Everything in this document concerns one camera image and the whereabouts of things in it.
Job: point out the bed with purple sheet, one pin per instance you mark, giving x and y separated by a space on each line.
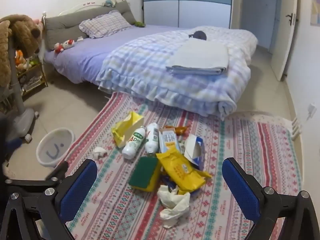
82 60

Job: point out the orange fruit peel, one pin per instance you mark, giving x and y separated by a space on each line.
181 130

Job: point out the orange plush toy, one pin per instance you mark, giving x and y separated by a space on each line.
20 57

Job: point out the small crumpled white tissue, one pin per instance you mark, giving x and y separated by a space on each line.
100 152

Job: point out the dark blue round object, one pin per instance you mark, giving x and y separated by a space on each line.
198 35

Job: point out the white orange paper carton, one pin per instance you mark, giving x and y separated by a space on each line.
168 140

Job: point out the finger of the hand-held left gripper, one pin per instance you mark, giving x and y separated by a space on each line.
58 171

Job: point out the green plush toy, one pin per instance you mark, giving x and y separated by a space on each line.
139 24

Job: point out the red white plush toy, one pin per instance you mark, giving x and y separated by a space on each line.
65 44

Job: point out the white blue plush toy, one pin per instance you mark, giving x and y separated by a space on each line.
112 2

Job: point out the torn yellow paper bag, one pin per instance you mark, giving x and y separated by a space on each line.
126 130

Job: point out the blue white cardboard box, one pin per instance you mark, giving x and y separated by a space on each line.
192 147

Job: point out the yellow wet wipes pack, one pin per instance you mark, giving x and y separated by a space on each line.
180 172

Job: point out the checked frilled quilt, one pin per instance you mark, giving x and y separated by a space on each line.
150 62

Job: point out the white plastic waste bin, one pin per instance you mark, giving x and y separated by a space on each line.
55 146

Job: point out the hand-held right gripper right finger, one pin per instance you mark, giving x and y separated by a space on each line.
241 190

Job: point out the striped patterned rug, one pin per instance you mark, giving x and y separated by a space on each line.
237 142

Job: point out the small metal shelf rack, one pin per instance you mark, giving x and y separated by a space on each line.
32 80

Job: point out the blue white wardrobe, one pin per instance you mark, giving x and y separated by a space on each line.
200 5

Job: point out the white bottle red stripe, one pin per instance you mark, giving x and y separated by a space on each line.
152 140

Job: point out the white door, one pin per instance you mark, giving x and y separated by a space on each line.
285 42

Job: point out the brown teddy bear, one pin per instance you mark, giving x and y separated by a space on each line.
22 30

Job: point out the white ribbed object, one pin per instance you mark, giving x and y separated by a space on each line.
295 128

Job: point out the checked frilled pillow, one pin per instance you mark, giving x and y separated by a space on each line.
105 23

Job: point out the green yellow sponge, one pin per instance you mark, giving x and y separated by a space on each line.
143 171

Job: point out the white bottle green label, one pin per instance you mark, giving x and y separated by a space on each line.
133 142

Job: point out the folded white blanket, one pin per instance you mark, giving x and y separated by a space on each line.
200 55

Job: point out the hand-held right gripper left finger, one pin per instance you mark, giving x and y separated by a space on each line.
77 192

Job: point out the grey floor stand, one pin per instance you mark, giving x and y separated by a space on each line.
22 120

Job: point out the large crumpled white tissue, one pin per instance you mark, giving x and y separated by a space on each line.
175 205

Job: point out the grey headboard cushion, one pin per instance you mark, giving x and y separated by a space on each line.
65 25

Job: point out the wall poster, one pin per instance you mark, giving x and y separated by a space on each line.
315 2

